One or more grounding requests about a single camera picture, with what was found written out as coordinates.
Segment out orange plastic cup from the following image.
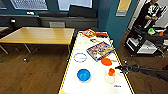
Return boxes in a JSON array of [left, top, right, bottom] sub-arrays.
[[107, 67, 116, 77]]

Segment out blue plastic bowl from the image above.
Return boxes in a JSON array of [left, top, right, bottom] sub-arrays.
[[76, 68, 92, 83]]

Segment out orange plastic bowl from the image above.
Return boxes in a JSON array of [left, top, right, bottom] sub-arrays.
[[100, 57, 113, 67]]

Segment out white glowing table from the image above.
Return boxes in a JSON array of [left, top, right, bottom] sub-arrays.
[[57, 30, 136, 94]]

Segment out colourful board game box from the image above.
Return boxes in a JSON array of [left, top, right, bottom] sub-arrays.
[[86, 41, 116, 63]]

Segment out black wheeled cart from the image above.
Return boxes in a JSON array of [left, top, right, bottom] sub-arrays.
[[124, 25, 168, 58]]

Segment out small yellow black object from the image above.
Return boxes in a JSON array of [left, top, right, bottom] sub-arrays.
[[89, 38, 101, 44]]

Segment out red flat object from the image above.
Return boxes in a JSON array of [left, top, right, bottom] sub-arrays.
[[94, 31, 110, 38]]

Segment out round bowl blue rim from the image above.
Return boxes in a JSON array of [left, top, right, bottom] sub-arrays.
[[73, 52, 88, 64]]

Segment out green yellow object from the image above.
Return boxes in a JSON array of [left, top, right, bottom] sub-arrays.
[[148, 28, 156, 35]]

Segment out small orange object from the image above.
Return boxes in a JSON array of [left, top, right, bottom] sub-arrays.
[[158, 31, 165, 37]]

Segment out orange game box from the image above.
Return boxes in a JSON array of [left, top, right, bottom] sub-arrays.
[[81, 29, 98, 39]]

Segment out person in black shirt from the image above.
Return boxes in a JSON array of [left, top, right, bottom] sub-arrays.
[[134, 0, 162, 30]]

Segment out wooden square table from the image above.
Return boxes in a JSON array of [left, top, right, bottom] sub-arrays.
[[0, 26, 76, 63]]

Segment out small white ledge object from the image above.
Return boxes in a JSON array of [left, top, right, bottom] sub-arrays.
[[26, 11, 35, 16]]

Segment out yellow wall sign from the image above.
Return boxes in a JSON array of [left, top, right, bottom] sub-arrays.
[[115, 0, 132, 18]]

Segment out bright wall window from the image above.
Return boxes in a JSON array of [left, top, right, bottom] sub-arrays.
[[57, 0, 94, 12], [9, 0, 50, 12], [0, 0, 8, 10]]

